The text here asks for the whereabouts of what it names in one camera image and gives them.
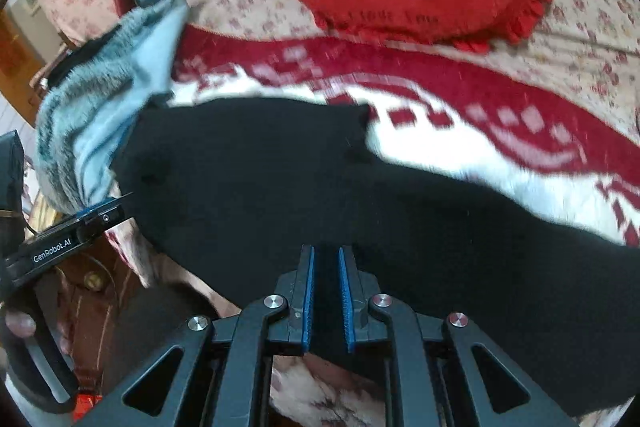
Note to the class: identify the light blue fleece jacket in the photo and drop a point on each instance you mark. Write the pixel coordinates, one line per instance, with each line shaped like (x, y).
(83, 119)

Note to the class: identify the left hand holding gripper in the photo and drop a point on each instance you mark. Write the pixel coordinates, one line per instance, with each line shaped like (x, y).
(23, 325)

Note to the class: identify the floral beige quilt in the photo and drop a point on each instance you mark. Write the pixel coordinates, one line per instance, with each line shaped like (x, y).
(500, 6)

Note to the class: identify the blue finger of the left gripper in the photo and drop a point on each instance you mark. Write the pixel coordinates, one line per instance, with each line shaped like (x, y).
(107, 204)

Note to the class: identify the red white plush blanket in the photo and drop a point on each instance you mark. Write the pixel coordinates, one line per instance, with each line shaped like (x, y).
(426, 112)

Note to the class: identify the black knit pants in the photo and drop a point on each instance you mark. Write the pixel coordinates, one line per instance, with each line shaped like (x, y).
(233, 189)

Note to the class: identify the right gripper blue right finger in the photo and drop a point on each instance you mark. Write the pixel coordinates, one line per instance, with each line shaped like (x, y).
(357, 288)

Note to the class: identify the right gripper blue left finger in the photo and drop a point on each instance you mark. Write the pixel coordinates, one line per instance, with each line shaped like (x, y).
(293, 331)

